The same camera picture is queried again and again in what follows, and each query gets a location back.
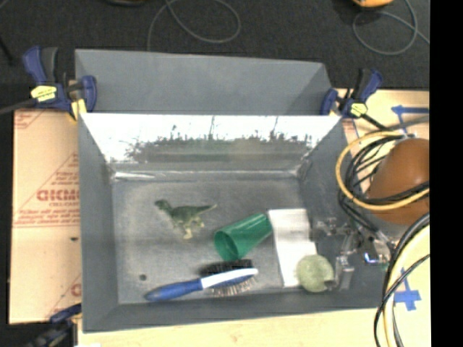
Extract blue and white hairbrush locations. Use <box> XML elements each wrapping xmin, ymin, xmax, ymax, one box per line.
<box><xmin>143</xmin><ymin>259</ymin><xmax>260</xmax><ymax>302</ymax></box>

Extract brown cardboard board, red print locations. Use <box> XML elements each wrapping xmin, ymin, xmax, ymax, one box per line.
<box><xmin>7</xmin><ymin>107</ymin><xmax>83</xmax><ymax>325</ymax></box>

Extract pale green ball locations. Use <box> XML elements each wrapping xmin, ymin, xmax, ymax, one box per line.
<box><xmin>296</xmin><ymin>254</ymin><xmax>336</xmax><ymax>294</ymax></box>

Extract green plastic cup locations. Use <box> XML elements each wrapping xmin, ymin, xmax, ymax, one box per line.
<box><xmin>213</xmin><ymin>213</ymin><xmax>273</xmax><ymax>262</ymax></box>

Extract grey metal bin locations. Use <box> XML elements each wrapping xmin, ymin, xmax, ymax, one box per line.
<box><xmin>74</xmin><ymin>48</ymin><xmax>385</xmax><ymax>333</ymax></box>

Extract green toy dinosaur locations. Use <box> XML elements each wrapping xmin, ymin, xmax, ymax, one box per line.
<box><xmin>154</xmin><ymin>199</ymin><xmax>218</xmax><ymax>240</ymax></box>

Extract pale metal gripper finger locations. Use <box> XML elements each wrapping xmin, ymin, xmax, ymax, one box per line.
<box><xmin>313</xmin><ymin>218</ymin><xmax>349</xmax><ymax>239</ymax></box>
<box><xmin>333</xmin><ymin>255</ymin><xmax>356</xmax><ymax>291</ymax></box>

